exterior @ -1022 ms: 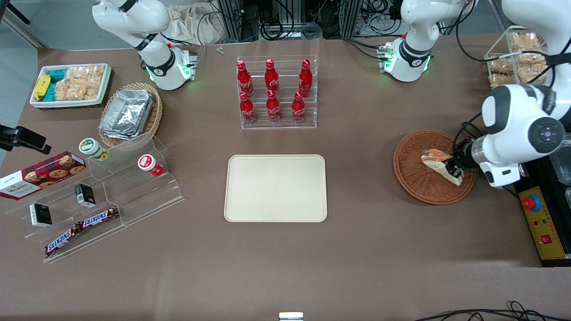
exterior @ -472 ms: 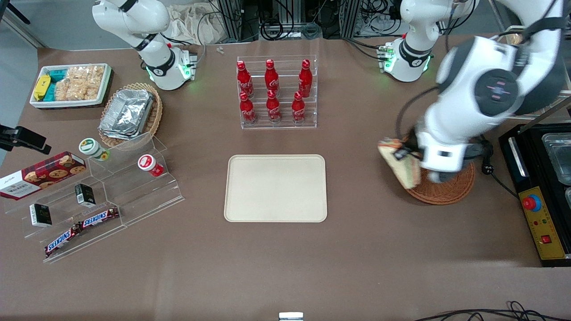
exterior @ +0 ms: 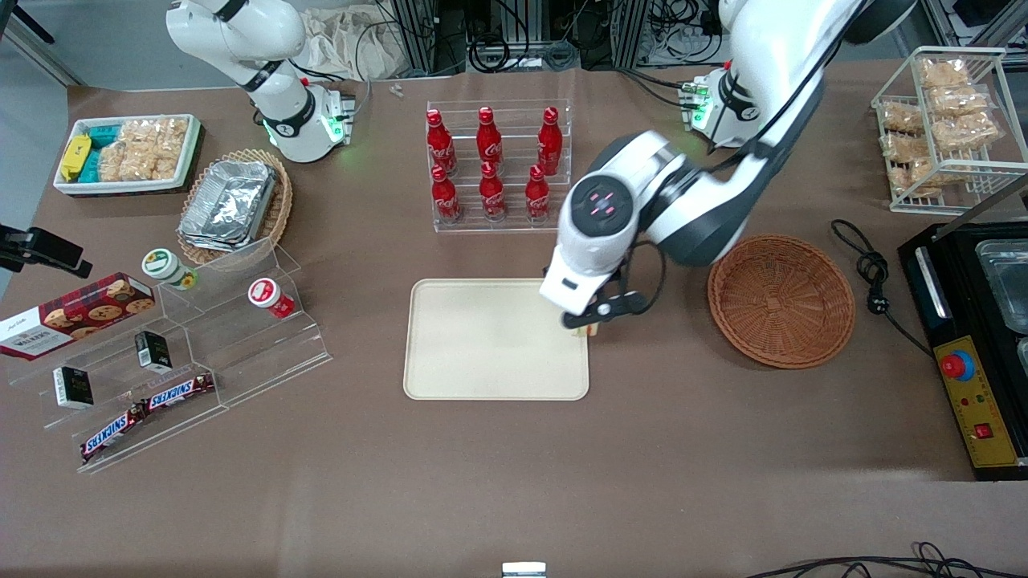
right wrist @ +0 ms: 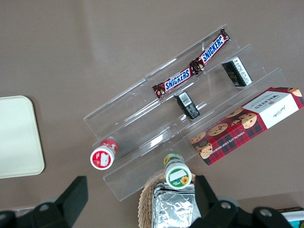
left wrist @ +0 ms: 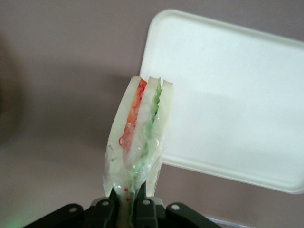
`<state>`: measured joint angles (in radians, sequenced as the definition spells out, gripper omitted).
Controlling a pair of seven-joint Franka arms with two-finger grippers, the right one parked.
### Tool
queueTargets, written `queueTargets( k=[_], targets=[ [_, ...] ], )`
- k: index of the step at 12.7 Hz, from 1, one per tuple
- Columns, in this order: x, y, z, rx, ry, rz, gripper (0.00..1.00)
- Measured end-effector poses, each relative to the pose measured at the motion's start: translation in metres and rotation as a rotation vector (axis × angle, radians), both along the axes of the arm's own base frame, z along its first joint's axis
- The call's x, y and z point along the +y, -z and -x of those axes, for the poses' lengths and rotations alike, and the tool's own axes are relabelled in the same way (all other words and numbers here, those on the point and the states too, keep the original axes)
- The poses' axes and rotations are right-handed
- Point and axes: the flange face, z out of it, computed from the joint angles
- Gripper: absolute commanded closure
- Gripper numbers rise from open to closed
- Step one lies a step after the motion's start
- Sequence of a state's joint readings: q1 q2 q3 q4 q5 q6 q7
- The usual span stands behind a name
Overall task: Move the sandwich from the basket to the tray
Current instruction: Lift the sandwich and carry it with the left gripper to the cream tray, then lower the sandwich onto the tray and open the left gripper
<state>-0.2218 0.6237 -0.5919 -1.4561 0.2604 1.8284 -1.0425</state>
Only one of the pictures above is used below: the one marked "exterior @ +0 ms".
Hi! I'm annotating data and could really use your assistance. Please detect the clear rice cracker pack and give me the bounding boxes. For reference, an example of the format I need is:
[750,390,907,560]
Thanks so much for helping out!
[124,144,182,181]
[120,118,190,149]
[98,143,129,182]

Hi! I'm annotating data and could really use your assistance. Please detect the aluminium foil tray stack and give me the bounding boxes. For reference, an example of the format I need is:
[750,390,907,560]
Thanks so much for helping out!
[178,160,278,254]

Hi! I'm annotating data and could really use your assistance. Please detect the black floor cables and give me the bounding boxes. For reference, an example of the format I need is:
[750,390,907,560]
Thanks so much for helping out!
[747,542,1028,578]

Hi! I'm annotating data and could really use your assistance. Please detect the green lid yogurt cup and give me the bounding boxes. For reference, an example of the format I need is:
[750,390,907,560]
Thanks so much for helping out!
[142,248,199,291]

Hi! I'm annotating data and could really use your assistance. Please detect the clear acrylic step stand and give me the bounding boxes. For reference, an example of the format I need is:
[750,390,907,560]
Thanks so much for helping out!
[8,237,334,474]

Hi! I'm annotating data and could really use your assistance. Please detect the red lid yogurt cup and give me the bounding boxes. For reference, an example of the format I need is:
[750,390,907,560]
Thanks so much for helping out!
[247,277,296,320]

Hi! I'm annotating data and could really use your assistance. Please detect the red tartan cookie box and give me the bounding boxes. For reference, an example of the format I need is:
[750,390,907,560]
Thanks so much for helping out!
[0,273,156,361]

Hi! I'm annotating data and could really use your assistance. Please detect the yellow snack pack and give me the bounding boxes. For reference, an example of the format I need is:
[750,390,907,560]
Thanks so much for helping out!
[60,134,92,182]

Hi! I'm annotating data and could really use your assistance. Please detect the brown round wicker basket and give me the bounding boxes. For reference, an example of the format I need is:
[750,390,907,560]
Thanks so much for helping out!
[708,234,857,370]

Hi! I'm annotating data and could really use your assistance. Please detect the light oval wicker basket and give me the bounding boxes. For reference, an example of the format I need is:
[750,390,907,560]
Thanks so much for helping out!
[177,149,293,267]

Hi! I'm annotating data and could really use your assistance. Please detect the yellow emergency stop panel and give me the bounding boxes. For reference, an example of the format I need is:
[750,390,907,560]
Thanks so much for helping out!
[934,336,1021,469]

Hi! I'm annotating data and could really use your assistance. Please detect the black power cord with plug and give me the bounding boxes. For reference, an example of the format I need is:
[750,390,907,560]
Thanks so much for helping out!
[830,218,936,358]

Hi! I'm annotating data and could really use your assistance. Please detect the coiled black cable bundle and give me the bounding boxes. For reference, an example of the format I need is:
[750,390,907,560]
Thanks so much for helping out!
[468,0,579,73]

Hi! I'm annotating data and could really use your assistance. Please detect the steel food pan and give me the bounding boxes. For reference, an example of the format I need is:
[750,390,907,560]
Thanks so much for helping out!
[976,239,1028,336]

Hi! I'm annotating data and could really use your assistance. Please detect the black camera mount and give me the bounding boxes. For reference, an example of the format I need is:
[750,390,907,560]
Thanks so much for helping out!
[0,225,93,279]

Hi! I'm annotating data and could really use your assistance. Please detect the black base cables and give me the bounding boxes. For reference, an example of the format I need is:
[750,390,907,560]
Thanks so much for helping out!
[617,67,693,110]

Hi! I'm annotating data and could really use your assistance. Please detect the Snickers chocolate bar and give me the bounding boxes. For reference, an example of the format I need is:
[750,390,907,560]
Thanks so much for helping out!
[80,405,149,464]
[145,372,217,412]

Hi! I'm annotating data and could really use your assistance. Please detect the beige plastic tray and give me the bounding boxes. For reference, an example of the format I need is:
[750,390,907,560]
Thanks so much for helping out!
[403,278,590,401]

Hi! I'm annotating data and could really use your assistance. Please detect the aluminium frame post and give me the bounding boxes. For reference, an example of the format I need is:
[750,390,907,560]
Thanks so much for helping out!
[613,0,651,69]
[390,0,439,75]

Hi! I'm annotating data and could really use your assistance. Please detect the small black carton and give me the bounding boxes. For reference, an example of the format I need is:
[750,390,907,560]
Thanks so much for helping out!
[134,330,173,374]
[53,366,95,411]

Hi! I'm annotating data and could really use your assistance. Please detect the bagged fried snack pack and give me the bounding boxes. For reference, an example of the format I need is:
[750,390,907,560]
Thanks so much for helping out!
[890,157,957,197]
[932,112,1003,153]
[882,131,932,164]
[928,86,990,117]
[882,103,926,136]
[918,58,971,89]

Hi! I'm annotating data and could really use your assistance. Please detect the red cola bottle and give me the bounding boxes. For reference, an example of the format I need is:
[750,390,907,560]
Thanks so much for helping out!
[430,165,463,224]
[524,165,552,222]
[479,161,508,222]
[536,106,563,176]
[476,106,504,173]
[426,108,459,176]

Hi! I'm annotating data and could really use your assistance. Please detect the crumpled beige cloth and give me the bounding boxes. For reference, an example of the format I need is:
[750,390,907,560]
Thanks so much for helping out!
[301,6,402,81]

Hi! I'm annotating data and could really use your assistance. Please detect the black warmer appliance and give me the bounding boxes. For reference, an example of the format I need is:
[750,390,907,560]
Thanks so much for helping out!
[898,173,1028,482]

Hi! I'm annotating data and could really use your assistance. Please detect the white rectangular plastic bin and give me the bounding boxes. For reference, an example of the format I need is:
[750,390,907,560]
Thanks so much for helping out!
[53,114,202,196]

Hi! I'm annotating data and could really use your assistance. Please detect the clear acrylic bottle rack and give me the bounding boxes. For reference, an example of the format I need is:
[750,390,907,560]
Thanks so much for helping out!
[426,99,573,234]

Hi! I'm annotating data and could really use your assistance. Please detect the white wire rack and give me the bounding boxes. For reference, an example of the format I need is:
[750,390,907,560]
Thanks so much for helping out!
[871,46,1028,215]

